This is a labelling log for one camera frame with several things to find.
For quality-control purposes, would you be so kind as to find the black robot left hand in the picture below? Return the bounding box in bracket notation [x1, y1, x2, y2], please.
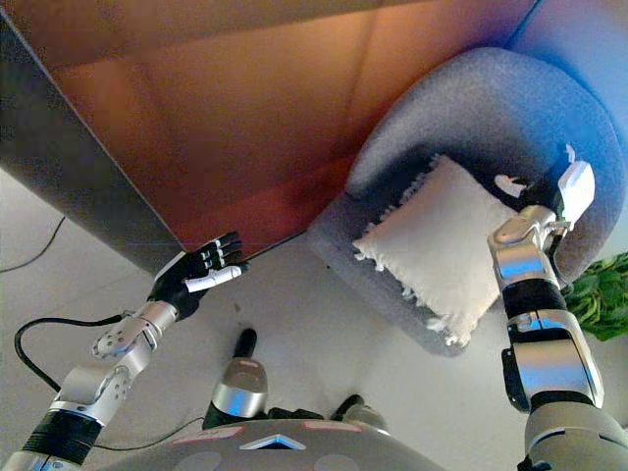
[146, 231, 251, 323]

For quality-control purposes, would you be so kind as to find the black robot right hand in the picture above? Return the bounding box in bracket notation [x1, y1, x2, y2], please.
[493, 143, 598, 232]

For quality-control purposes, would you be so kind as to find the cream fringed pillow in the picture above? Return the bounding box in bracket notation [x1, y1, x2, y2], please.
[351, 154, 521, 347]

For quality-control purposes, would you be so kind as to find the grey fabric armchair sofa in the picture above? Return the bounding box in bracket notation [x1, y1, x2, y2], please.
[306, 46, 628, 359]

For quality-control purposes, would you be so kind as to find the black robot left foot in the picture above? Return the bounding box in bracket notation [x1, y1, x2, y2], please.
[234, 328, 258, 363]

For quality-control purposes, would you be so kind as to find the black robot foot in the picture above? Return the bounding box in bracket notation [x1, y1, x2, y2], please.
[333, 393, 365, 419]
[234, 328, 258, 363]

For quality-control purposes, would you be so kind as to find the green leafy potted plant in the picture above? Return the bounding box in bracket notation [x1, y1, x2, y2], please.
[561, 253, 628, 343]

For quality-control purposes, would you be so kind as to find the silver robot left leg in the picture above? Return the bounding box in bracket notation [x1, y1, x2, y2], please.
[203, 357, 270, 423]

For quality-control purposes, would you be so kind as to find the silver robot leg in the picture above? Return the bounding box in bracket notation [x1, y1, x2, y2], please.
[342, 405, 393, 437]
[203, 357, 270, 423]

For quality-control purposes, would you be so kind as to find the red-brown wooden cabinet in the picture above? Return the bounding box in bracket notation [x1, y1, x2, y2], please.
[0, 0, 541, 295]

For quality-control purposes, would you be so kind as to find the grey robot torso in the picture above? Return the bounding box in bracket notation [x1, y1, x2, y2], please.
[97, 406, 443, 471]

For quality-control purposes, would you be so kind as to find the black robot right foot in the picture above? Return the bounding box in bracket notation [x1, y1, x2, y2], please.
[333, 393, 365, 419]

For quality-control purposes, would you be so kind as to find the silver robot right leg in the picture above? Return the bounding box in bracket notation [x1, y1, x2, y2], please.
[342, 405, 393, 437]

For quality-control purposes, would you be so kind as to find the thick black left wrist cable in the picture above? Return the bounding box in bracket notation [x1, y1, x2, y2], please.
[14, 313, 125, 393]

